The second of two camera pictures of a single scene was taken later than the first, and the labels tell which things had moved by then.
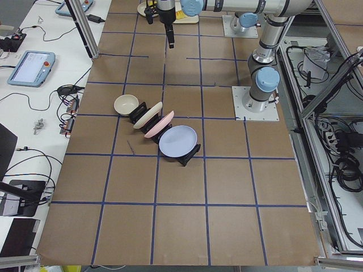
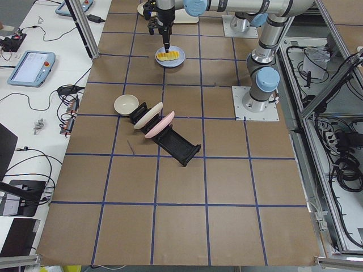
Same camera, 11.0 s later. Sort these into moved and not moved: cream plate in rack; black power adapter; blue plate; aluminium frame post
Moved: blue plate
Not moved: cream plate in rack; aluminium frame post; black power adapter
